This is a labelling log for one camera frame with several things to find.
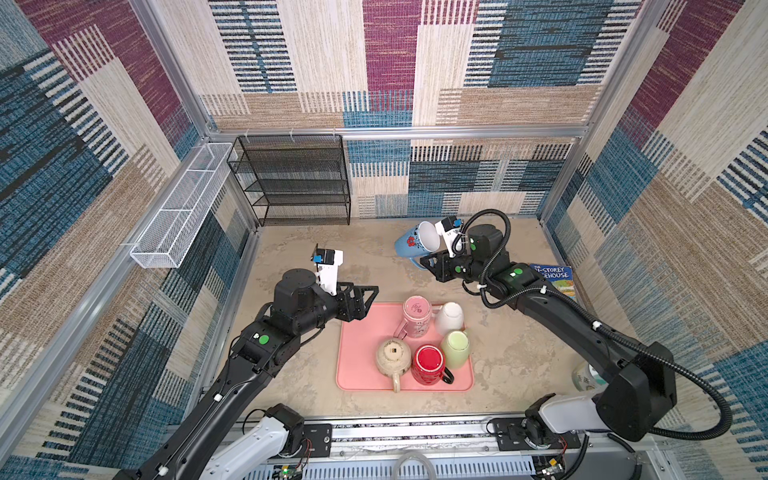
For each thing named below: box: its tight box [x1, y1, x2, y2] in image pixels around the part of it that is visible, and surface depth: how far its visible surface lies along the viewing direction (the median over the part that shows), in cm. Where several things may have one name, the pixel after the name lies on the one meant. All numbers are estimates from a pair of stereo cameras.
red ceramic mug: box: [411, 344, 455, 386], surface depth 80 cm
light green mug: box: [442, 330, 470, 369], surface depth 81 cm
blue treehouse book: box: [529, 264, 577, 303], surface depth 102 cm
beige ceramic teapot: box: [376, 337, 412, 393], surface depth 80 cm
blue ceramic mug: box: [394, 221, 441, 270], surface depth 76 cm
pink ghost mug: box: [393, 295, 432, 340], surface depth 85 cm
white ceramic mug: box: [432, 302, 464, 335], surface depth 87 cm
